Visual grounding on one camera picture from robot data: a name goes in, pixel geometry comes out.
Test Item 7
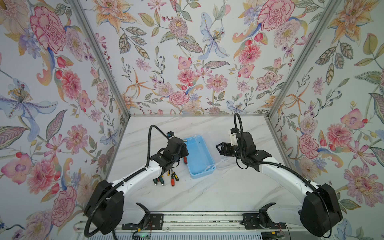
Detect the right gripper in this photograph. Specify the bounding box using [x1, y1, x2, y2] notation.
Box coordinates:
[216, 142, 246, 162]

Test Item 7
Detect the blue plastic tool box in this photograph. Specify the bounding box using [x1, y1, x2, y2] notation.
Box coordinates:
[185, 135, 230, 180]

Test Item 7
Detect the green handled ratchet wrench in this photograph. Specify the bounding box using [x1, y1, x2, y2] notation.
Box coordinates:
[153, 176, 165, 186]

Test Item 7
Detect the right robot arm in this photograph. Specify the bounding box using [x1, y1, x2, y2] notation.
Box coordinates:
[216, 132, 343, 237]

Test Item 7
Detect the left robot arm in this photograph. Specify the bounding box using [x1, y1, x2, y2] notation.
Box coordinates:
[84, 137, 189, 238]

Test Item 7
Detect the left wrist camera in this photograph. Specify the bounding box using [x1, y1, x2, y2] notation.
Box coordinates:
[167, 131, 175, 139]

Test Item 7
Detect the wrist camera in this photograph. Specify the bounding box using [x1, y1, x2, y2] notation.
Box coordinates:
[229, 128, 239, 146]
[167, 131, 175, 139]

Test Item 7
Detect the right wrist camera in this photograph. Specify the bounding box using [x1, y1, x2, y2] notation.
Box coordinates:
[229, 128, 239, 146]

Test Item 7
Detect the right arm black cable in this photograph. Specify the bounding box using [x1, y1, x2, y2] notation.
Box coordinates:
[233, 112, 332, 239]

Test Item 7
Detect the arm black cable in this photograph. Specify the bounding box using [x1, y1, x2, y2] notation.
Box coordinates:
[83, 124, 169, 238]
[233, 112, 332, 239]

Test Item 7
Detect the red handled screwdriver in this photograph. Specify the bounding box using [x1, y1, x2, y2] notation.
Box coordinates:
[170, 170, 175, 187]

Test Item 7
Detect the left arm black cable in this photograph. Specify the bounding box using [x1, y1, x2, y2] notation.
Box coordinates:
[83, 124, 169, 238]

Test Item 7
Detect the aluminium front rail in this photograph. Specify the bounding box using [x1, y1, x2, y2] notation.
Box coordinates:
[73, 211, 331, 233]

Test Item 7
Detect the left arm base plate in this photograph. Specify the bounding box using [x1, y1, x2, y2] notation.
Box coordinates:
[120, 203, 164, 230]

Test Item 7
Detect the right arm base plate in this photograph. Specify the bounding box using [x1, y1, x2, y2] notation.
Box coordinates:
[240, 203, 285, 230]

